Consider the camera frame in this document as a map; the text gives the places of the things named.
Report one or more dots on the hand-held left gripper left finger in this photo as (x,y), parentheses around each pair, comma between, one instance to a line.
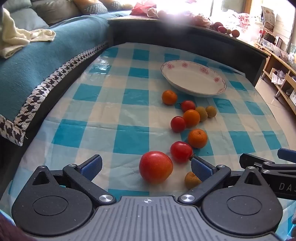
(92,165)

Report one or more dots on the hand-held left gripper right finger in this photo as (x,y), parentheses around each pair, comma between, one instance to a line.
(201,169)

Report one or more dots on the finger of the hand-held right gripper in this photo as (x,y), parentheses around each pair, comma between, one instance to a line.
(254,160)
(288,153)

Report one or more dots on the brown longan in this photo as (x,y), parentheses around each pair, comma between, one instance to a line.
(211,111)
(203,114)
(190,182)

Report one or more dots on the red cherry tomato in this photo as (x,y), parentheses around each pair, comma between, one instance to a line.
(178,124)
(181,151)
(188,106)

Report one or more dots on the small orange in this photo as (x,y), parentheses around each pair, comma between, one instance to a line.
(191,118)
(197,138)
(169,97)

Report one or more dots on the large red tomato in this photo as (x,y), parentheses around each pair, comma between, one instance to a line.
(156,167)

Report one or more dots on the white floral plate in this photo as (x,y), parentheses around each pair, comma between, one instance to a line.
(192,78)

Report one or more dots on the blue checkered tablecloth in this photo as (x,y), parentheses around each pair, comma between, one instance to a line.
(129,111)

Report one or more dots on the white paper bundle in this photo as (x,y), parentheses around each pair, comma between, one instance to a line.
(278,77)

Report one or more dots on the wooden cabinet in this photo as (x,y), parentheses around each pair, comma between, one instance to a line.
(284,76)

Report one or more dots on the maroon clothing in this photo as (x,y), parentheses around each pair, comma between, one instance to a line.
(9,229)

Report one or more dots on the blue blanket with houndstooth trim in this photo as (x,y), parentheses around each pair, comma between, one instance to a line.
(46,60)

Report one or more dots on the dark woven basket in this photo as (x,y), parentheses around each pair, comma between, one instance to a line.
(268,37)

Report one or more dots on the orange-red peach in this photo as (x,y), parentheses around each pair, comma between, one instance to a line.
(235,33)

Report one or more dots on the small red oblong fruit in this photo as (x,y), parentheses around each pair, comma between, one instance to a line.
(222,29)

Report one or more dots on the dark wooden table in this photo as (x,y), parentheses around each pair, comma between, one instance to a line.
(185,34)

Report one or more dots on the white bag with red print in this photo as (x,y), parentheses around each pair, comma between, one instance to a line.
(245,23)

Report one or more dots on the desk calendar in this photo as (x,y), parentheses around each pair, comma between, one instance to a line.
(268,16)

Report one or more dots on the dark red round fruit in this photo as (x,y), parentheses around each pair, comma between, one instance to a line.
(218,25)

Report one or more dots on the clear bag of fruit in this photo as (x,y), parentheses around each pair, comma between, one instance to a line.
(201,20)

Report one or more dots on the cream white cloth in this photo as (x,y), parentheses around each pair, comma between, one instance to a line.
(13,39)

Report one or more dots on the orange houndstooth pillow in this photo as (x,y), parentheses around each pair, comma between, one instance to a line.
(115,4)
(92,8)

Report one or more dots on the blue-grey cushion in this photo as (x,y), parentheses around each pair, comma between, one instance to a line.
(30,20)

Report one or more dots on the grey sofa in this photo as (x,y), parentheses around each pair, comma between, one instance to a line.
(57,11)

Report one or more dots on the red plastic bag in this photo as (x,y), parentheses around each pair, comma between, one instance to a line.
(143,9)

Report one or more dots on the small picture frame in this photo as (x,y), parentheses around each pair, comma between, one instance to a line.
(278,41)

